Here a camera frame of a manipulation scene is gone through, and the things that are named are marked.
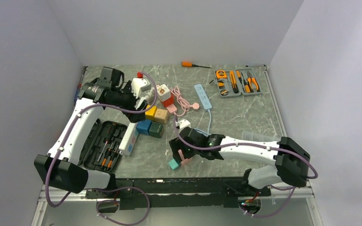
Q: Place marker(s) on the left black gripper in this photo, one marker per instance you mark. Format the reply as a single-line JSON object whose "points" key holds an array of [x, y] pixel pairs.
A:
{"points": [[127, 89]]}

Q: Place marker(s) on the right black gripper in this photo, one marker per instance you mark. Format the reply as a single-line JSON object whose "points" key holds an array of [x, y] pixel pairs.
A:
{"points": [[176, 144]]}

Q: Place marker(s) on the pink cube socket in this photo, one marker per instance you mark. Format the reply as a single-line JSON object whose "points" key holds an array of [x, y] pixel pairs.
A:
{"points": [[184, 161]]}

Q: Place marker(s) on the teal cube plug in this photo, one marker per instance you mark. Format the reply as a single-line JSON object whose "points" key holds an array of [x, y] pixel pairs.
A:
{"points": [[173, 164]]}

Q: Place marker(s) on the pink power strip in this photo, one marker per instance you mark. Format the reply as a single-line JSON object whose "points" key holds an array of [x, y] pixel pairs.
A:
{"points": [[171, 109]]}

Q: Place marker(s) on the green cube adapter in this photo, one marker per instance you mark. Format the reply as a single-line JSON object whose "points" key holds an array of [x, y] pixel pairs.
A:
{"points": [[156, 130]]}

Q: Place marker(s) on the beige cube adapter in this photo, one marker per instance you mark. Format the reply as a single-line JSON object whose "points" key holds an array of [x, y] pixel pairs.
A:
{"points": [[161, 116]]}

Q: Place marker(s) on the light blue power strip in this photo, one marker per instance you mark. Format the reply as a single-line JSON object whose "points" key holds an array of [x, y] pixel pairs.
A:
{"points": [[205, 101]]}

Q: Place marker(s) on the red cube adapter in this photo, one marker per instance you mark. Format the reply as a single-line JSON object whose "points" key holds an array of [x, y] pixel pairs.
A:
{"points": [[168, 102]]}

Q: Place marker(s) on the yellow cube adapter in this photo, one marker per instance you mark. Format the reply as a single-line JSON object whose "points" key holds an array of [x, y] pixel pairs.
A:
{"points": [[150, 114]]}

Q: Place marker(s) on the blue cube adapter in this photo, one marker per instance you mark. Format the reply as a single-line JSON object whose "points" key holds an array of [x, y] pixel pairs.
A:
{"points": [[143, 127]]}

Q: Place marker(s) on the white power strip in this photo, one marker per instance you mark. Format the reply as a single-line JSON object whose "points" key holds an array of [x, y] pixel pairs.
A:
{"points": [[129, 139]]}

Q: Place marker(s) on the clear screw box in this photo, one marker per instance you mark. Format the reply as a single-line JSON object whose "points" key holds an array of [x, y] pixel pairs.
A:
{"points": [[250, 136]]}

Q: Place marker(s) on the black tool case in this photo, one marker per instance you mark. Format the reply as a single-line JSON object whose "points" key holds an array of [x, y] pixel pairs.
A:
{"points": [[101, 148]]}

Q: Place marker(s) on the grey tool tray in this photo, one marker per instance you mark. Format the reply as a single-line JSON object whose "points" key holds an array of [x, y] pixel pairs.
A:
{"points": [[235, 83]]}

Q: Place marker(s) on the white cube adapter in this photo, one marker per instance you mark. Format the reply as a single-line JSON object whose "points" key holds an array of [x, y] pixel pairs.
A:
{"points": [[163, 92]]}

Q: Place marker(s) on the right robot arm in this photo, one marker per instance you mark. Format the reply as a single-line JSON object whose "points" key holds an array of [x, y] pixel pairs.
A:
{"points": [[284, 160]]}

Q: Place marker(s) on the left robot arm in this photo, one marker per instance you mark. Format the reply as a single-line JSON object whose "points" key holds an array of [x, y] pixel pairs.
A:
{"points": [[59, 167]]}

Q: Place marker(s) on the red blue pen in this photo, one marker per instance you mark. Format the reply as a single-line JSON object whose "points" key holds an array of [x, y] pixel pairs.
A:
{"points": [[78, 88]]}

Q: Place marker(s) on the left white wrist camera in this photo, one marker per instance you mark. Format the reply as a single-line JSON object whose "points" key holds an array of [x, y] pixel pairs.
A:
{"points": [[139, 85]]}

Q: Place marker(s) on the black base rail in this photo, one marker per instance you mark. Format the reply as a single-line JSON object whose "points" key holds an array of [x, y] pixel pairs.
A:
{"points": [[180, 192]]}

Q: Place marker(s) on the orange handled screwdriver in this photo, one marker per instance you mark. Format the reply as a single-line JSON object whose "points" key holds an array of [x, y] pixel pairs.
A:
{"points": [[190, 65]]}

